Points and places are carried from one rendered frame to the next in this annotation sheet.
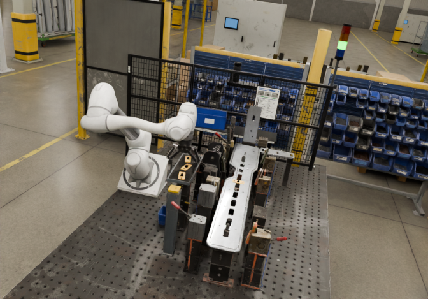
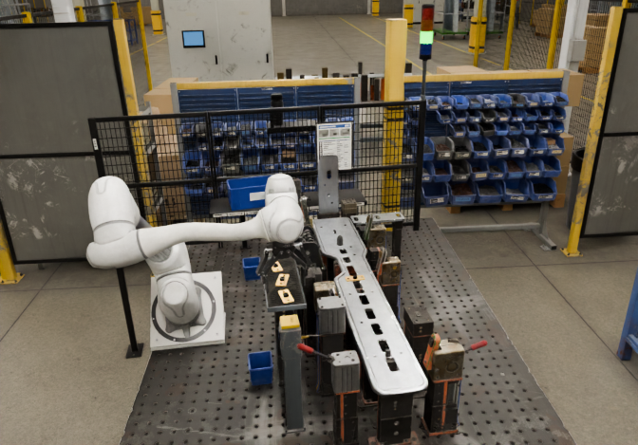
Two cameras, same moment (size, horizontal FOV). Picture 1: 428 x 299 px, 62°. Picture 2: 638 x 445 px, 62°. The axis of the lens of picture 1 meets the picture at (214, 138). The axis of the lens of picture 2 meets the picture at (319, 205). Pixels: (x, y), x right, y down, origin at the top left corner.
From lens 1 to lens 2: 0.55 m
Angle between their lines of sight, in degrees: 15
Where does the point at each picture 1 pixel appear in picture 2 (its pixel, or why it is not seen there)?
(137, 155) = (180, 285)
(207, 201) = (335, 324)
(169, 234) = (294, 397)
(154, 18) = (100, 51)
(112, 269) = not seen: outside the picture
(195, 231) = (347, 379)
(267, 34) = (253, 45)
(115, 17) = (26, 62)
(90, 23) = not seen: outside the picture
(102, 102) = (118, 212)
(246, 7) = (211, 10)
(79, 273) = not seen: outside the picture
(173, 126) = (282, 220)
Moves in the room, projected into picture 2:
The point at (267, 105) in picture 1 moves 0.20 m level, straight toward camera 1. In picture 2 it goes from (337, 150) to (344, 159)
